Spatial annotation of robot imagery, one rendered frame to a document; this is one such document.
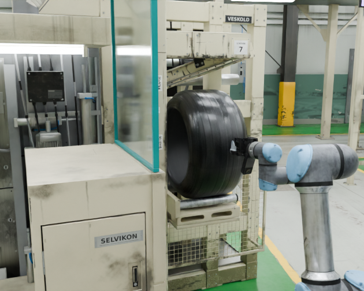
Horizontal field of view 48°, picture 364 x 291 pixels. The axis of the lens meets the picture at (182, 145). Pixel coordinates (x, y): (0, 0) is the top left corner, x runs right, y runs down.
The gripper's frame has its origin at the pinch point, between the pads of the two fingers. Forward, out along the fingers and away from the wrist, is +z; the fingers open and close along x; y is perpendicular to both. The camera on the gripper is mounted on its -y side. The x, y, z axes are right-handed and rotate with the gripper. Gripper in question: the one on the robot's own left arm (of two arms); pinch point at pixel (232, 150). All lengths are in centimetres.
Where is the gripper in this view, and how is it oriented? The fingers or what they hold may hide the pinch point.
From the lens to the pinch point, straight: 195.4
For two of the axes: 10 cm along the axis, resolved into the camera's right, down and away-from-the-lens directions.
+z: -3.6, -0.7, 9.3
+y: -0.4, -10.0, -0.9
